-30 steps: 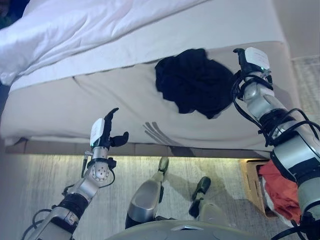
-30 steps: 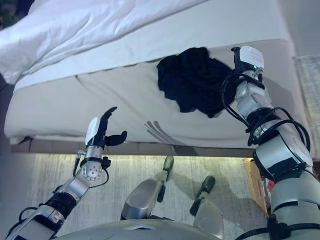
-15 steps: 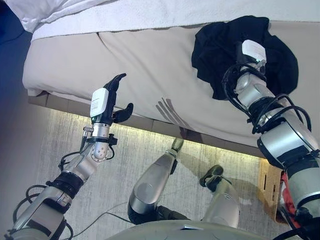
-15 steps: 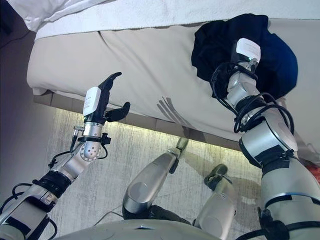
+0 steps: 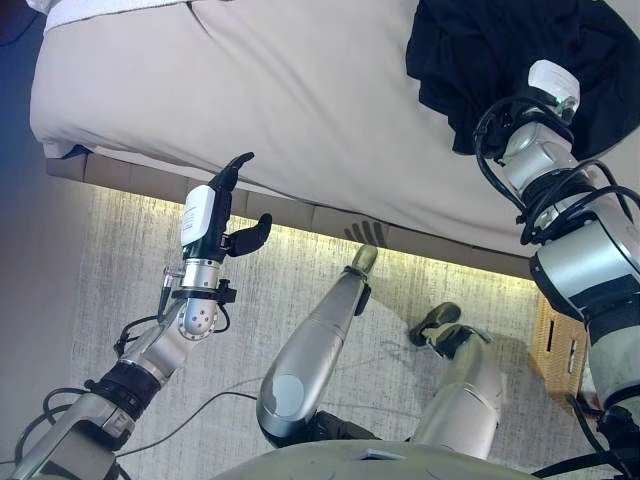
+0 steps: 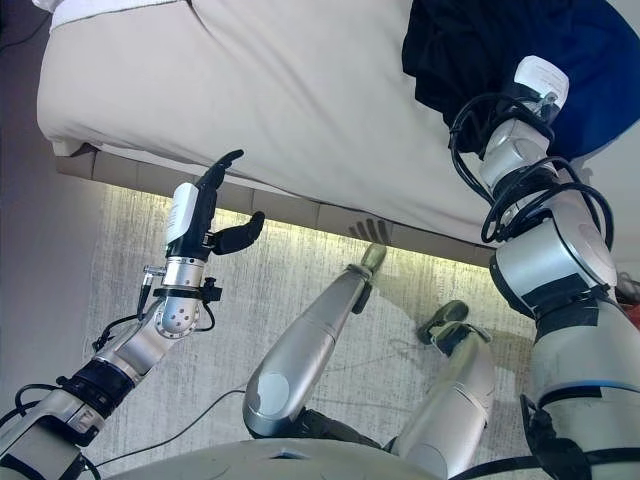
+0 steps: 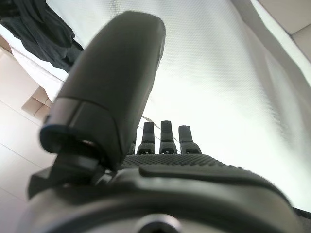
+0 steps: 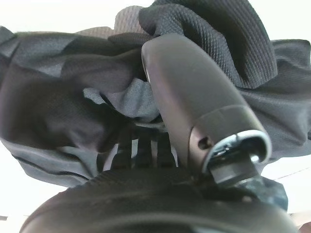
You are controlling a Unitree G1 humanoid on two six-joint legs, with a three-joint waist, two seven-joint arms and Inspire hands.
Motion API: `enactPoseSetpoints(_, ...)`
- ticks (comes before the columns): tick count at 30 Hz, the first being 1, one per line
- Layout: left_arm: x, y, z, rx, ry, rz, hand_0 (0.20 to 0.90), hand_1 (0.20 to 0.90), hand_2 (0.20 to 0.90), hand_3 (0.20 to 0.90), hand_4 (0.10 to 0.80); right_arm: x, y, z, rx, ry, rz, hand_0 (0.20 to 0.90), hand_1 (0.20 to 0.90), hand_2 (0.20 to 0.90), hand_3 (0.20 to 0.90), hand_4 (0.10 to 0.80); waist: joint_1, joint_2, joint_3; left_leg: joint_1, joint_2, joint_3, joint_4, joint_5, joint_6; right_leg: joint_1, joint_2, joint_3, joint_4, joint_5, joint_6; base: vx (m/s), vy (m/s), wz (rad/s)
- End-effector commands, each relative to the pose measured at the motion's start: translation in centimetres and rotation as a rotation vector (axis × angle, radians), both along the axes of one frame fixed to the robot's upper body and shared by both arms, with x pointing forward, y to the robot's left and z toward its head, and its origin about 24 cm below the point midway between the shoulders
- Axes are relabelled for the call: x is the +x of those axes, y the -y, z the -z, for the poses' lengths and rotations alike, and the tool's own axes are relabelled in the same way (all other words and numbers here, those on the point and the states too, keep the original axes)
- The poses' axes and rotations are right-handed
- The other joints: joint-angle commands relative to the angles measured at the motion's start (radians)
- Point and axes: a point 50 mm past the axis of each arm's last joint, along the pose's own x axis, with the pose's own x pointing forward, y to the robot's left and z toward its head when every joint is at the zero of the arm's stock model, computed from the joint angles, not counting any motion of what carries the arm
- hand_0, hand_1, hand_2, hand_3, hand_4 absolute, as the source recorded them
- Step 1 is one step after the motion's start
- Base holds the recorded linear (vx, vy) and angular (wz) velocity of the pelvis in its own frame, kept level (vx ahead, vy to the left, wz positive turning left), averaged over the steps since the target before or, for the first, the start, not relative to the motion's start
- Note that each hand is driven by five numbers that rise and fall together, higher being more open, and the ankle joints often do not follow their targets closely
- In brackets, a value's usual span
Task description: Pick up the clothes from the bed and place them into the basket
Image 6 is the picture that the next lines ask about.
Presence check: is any silver robot leg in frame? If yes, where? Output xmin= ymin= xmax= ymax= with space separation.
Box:
xmin=242 ymin=243 xmax=389 ymax=441
xmin=384 ymin=299 xmax=496 ymax=480

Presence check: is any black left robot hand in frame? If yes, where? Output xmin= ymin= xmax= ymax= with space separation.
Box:
xmin=164 ymin=148 xmax=266 ymax=260

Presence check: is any black garment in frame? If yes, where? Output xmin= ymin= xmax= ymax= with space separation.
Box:
xmin=401 ymin=0 xmax=640 ymax=161

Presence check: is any silver left robot leg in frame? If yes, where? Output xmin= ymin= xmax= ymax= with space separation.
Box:
xmin=242 ymin=243 xmax=389 ymax=441

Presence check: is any silver right robot leg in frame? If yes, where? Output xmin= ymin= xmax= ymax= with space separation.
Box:
xmin=384 ymin=299 xmax=496 ymax=480

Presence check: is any thin black floor cable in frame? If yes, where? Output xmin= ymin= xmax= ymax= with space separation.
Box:
xmin=94 ymin=389 xmax=246 ymax=466

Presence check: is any beige covered bed mattress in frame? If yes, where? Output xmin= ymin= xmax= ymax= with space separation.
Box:
xmin=37 ymin=0 xmax=640 ymax=246

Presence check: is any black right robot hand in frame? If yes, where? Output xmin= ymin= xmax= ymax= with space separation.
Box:
xmin=502 ymin=55 xmax=571 ymax=126

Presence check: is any white duvet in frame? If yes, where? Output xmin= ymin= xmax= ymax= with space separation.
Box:
xmin=32 ymin=0 xmax=196 ymax=31

